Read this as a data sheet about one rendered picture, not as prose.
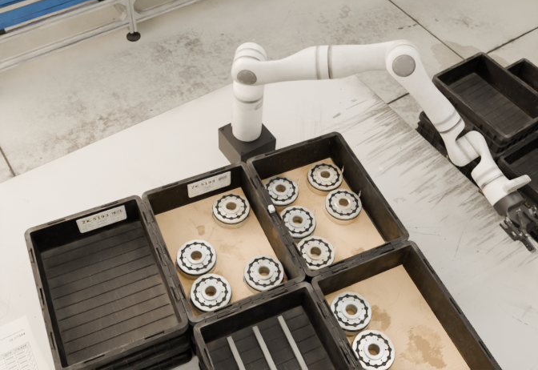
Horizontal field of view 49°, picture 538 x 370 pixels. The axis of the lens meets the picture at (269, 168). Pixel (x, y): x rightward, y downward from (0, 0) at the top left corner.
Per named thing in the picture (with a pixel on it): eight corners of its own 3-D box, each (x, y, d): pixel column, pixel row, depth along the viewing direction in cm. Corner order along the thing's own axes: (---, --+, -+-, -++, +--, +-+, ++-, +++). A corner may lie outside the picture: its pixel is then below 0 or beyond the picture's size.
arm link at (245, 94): (235, 37, 166) (234, 82, 180) (230, 60, 160) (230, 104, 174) (268, 41, 166) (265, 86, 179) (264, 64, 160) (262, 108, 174)
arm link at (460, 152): (454, 164, 170) (427, 128, 167) (480, 146, 168) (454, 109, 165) (460, 173, 164) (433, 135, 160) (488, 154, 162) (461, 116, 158)
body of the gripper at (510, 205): (503, 199, 164) (525, 228, 160) (484, 207, 159) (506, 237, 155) (521, 185, 158) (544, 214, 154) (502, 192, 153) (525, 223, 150)
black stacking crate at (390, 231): (401, 260, 161) (411, 239, 152) (303, 299, 153) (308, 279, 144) (332, 155, 183) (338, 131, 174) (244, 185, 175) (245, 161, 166)
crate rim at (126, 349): (25, 235, 150) (22, 229, 148) (140, 198, 158) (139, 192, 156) (59, 381, 128) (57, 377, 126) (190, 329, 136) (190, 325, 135)
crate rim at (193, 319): (140, 198, 158) (139, 192, 156) (243, 164, 167) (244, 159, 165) (191, 329, 137) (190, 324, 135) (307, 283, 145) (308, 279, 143)
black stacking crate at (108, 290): (35, 254, 157) (23, 231, 148) (144, 218, 166) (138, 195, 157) (70, 394, 136) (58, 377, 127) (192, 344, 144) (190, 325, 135)
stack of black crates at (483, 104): (405, 147, 275) (431, 76, 240) (451, 122, 287) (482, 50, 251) (468, 207, 256) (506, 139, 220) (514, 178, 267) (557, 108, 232)
